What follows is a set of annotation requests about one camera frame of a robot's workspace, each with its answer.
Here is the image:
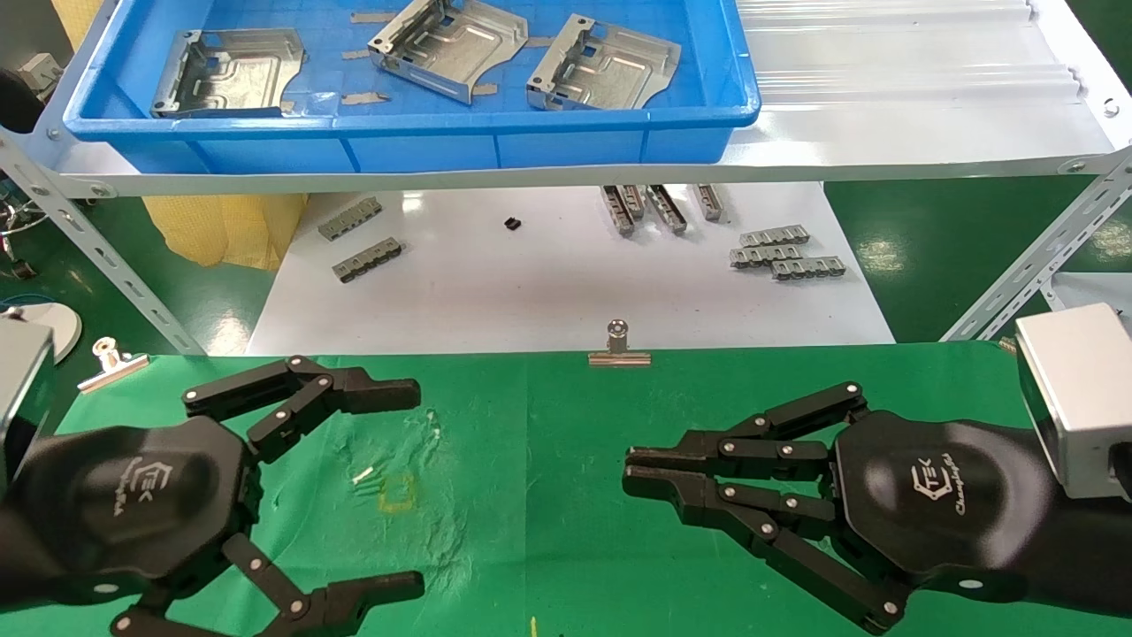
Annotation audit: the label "white floor board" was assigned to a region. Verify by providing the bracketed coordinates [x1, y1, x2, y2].
[246, 181, 897, 357]

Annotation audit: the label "sheet metal bracket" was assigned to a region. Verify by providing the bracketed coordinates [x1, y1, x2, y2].
[368, 0, 529, 105]
[526, 13, 683, 111]

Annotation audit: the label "white corrugated shelf board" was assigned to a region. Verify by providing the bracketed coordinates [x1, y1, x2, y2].
[27, 0, 1132, 197]

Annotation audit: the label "blue plastic bin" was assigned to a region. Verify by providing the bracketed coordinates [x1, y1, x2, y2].
[62, 0, 761, 175]

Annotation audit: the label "white round disc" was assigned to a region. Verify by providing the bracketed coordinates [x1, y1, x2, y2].
[0, 302, 82, 365]

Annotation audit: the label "green table cloth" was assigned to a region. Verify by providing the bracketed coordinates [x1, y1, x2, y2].
[0, 343, 1132, 637]

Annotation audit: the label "white panel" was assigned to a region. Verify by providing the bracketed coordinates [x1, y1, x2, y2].
[1044, 271, 1132, 312]

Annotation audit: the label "yellow cloth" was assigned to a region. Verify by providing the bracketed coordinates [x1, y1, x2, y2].
[141, 193, 309, 271]

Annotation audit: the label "grey slotted angle leg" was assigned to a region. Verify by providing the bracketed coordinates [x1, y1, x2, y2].
[0, 133, 209, 357]
[939, 150, 1132, 344]

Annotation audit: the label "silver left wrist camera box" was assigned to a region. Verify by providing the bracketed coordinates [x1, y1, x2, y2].
[0, 318, 56, 483]

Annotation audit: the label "small grey box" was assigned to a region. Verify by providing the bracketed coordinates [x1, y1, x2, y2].
[18, 53, 65, 96]

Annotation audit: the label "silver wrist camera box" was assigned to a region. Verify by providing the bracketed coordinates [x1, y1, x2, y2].
[0, 318, 56, 483]
[1015, 303, 1132, 501]

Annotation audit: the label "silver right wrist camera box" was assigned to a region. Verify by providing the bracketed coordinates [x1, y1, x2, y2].
[1015, 303, 1132, 501]

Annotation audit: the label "silver binder clip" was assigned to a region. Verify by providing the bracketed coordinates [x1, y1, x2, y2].
[77, 337, 149, 394]
[588, 319, 652, 367]

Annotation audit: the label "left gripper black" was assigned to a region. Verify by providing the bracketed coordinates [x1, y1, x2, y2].
[18, 356, 425, 637]

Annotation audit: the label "tangled white cables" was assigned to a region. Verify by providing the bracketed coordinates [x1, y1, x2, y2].
[0, 173, 45, 280]

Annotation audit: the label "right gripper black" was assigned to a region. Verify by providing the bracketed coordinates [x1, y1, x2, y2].
[623, 382, 1059, 634]

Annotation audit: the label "metal bracket with notched edge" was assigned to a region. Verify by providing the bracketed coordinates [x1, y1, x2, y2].
[150, 28, 308, 119]

